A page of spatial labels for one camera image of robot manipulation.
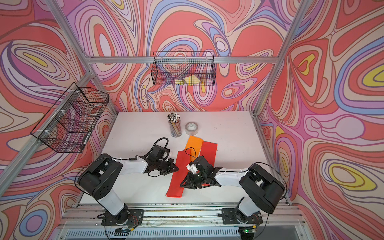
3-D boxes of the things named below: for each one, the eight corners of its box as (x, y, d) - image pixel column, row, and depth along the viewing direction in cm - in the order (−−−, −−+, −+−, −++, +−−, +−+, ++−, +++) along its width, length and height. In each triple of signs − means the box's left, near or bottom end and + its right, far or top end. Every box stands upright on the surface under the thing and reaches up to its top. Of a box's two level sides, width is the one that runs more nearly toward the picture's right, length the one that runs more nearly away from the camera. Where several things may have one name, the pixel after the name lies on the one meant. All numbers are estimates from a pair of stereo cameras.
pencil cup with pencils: (170, 137, 107) (167, 120, 93) (171, 129, 111) (168, 112, 97) (181, 137, 107) (179, 120, 93) (182, 129, 111) (180, 112, 97)
